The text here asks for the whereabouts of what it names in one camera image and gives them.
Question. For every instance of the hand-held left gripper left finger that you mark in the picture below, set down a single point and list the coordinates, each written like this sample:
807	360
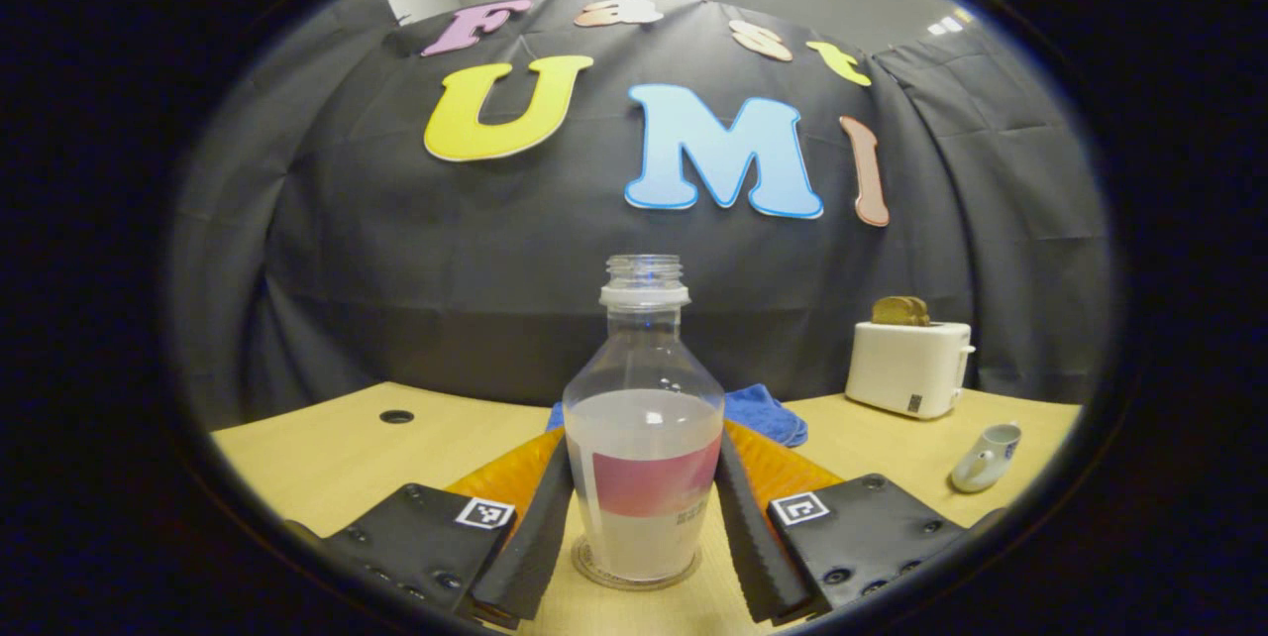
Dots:
525	547

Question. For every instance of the clear water bottle pink label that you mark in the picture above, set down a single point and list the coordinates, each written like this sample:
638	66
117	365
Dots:
644	517

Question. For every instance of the round coaster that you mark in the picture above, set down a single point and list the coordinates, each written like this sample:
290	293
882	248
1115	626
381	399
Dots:
581	565

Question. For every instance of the brown bread slice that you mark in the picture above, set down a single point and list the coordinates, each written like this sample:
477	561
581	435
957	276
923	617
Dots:
921	313
892	312

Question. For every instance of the blue folded towel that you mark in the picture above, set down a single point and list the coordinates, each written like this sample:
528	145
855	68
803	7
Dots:
768	413

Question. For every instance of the white blue teacup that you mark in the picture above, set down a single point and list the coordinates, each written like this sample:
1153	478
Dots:
981	463

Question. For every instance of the white toaster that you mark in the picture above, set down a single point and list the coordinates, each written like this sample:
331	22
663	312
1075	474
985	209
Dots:
906	369

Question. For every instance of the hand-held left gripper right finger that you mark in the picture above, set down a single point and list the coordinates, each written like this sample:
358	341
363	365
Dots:
763	547

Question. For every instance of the black backdrop cloth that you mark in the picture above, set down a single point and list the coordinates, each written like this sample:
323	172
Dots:
396	269

